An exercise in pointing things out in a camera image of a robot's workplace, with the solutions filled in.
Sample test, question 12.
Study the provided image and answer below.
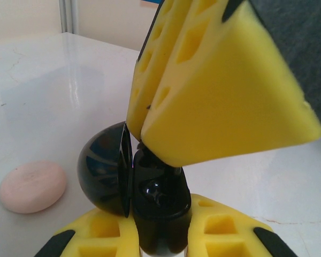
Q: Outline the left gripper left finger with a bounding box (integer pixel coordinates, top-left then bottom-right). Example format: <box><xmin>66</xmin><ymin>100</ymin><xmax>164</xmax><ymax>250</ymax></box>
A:
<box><xmin>34</xmin><ymin>207</ymin><xmax>141</xmax><ymax>257</ymax></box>

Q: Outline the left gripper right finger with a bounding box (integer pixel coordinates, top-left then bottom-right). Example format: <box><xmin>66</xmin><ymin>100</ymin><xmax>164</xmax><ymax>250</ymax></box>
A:
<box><xmin>186</xmin><ymin>193</ymin><xmax>297</xmax><ymax>257</ymax></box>

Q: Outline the black earbud charging case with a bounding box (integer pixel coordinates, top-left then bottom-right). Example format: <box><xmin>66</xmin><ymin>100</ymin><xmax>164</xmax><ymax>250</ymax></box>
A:
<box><xmin>77</xmin><ymin>120</ymin><xmax>193</xmax><ymax>255</ymax></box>

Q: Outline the pink earbud charging case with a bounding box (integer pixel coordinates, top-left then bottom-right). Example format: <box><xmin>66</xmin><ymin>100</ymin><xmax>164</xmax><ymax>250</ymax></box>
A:
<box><xmin>0</xmin><ymin>160</ymin><xmax>68</xmax><ymax>214</ymax></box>

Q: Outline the aluminium frame post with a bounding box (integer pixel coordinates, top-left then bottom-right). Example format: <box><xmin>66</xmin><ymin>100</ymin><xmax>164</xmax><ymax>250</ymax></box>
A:
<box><xmin>58</xmin><ymin>0</ymin><xmax>79</xmax><ymax>35</ymax></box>

